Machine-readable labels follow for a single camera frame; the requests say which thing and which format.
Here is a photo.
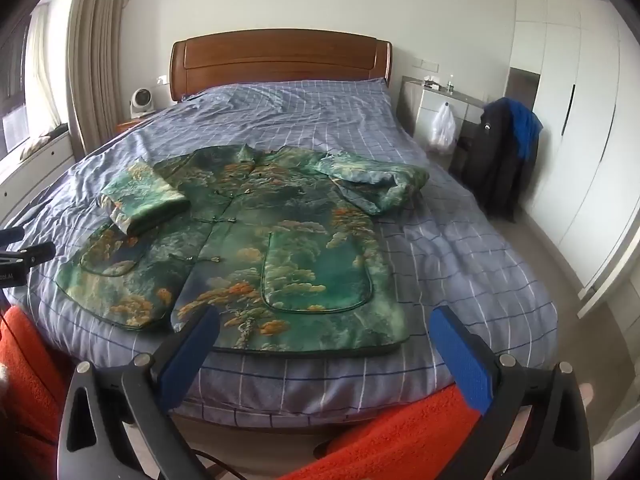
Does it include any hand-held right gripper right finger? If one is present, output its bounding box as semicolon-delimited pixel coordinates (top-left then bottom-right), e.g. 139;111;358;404
430;305;593;480

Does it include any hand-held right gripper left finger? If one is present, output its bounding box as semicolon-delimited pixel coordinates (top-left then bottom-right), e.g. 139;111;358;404
57;305;221;480

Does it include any green printed jacket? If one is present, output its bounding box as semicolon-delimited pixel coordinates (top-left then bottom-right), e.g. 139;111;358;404
55;144;431;358

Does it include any white window sill cabinet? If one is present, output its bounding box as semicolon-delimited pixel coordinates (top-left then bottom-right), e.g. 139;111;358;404
0;130;76;221

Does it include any bed with blue checked sheet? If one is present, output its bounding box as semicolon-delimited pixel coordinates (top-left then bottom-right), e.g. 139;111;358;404
10;79;558;428

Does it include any patterned cushion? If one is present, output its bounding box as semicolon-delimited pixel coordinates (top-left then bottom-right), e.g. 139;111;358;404
20;132;56;161

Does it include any person's orange fleece clothing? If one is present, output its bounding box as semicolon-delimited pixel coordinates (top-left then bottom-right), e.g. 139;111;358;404
0;305;481;480

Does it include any window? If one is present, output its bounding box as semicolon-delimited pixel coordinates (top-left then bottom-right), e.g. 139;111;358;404
0;5;66;161

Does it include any wooden nightstand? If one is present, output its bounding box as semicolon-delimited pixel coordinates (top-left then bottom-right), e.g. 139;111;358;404
116;117;151;135

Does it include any small white fan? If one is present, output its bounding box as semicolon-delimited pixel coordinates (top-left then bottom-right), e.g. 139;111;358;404
129;88;156;120

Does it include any beige curtain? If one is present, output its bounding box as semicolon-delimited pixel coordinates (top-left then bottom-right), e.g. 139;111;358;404
65;0;132;156

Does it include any dark jacket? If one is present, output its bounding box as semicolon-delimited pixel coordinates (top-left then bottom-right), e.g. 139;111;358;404
450;97;543;223

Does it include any white plastic bag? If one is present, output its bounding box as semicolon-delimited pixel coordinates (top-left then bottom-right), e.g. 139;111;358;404
430;102;457;155

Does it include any blue garment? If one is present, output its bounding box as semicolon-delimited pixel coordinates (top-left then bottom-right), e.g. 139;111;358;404
505;97;543;161

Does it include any white dresser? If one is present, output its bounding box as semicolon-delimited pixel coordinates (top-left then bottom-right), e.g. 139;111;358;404
400;76;488;156

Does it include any white wardrobe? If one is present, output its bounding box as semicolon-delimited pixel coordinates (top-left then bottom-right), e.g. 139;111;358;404
505;0;640;311

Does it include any wooden bed headboard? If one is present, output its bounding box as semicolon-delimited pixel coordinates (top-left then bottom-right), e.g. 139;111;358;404
170;28;393;106

